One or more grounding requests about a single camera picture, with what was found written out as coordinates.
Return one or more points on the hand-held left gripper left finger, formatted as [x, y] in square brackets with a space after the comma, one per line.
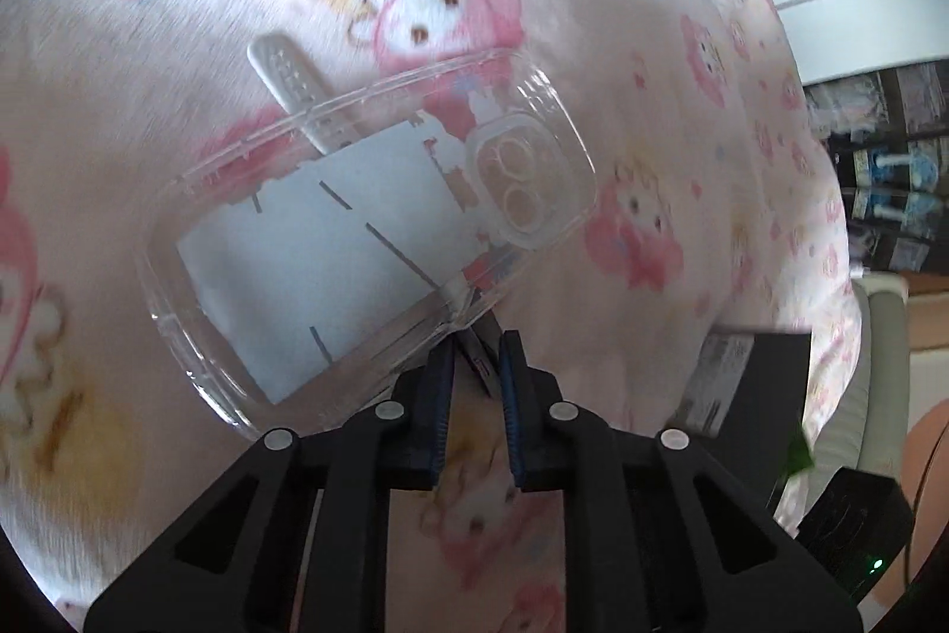
[443, 396]

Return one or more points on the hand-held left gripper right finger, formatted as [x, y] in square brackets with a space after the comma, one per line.
[511, 403]

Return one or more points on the green yellow snack packet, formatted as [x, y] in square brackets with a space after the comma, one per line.
[799, 455]

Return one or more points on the black container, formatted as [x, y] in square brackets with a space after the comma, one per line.
[756, 396]

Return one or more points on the clear phone case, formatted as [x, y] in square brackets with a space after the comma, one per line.
[333, 247]

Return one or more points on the person's right forearm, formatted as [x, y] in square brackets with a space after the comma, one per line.
[930, 477]

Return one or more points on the beige chair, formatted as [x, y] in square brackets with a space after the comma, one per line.
[882, 366]

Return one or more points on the shelf of goods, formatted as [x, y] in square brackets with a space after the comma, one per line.
[882, 181]

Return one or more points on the white plastic stick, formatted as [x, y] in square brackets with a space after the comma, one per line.
[285, 69]

